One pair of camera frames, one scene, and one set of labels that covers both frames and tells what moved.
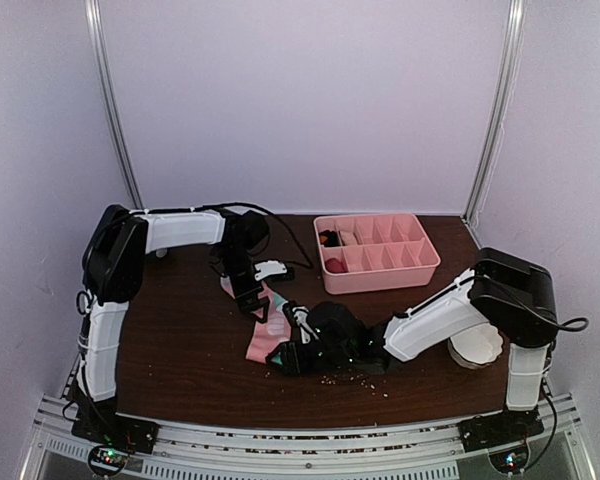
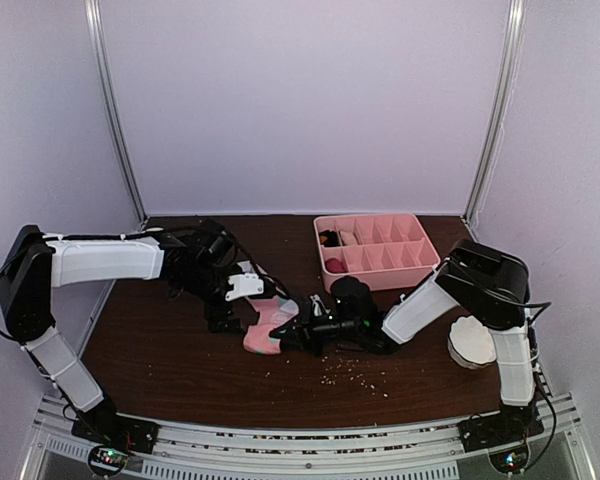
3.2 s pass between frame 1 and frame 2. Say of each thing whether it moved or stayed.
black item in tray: stayed
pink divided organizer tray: stayed
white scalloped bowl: stayed
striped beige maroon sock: stayed
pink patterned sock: moved
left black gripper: moved
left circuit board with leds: stayed
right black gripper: moved
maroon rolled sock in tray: stayed
